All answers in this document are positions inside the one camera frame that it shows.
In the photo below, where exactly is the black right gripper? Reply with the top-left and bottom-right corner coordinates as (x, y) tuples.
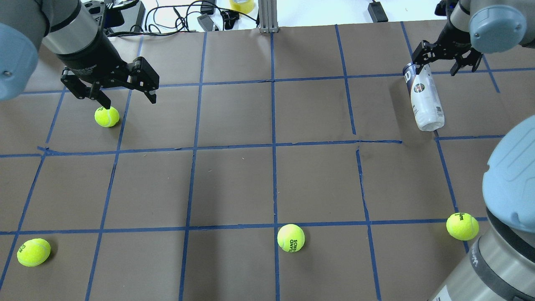
(412, 21), (483, 76)

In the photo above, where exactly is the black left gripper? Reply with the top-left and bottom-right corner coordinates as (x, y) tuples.
(55, 32), (159, 109)

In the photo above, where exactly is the white blue tennis ball can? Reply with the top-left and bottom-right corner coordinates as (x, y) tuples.
(403, 63), (445, 132)

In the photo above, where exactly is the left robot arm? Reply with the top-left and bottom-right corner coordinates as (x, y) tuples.
(0, 0), (159, 109)

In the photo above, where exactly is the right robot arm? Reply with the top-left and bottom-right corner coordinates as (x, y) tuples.
(403, 0), (534, 301)

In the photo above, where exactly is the tennis ball near left gripper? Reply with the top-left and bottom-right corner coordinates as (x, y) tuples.
(94, 107), (120, 128)

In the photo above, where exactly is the Wilson tennis ball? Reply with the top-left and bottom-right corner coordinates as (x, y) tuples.
(446, 213), (479, 241)

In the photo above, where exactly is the tennis ball front left corner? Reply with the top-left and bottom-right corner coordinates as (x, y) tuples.
(16, 238), (51, 267)

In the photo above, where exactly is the centre tennis ball with print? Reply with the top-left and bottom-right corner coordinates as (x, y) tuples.
(277, 224), (306, 253)

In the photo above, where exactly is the black power adapter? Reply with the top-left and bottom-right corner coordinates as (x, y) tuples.
(367, 0), (389, 23)

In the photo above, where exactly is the yellow tape roll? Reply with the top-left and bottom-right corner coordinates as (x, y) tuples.
(229, 0), (255, 14)

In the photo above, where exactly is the black cables bundle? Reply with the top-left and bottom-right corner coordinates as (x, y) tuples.
(107, 0), (257, 38)

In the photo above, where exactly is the aluminium frame post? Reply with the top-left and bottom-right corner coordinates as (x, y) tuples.
(258, 0), (279, 33)

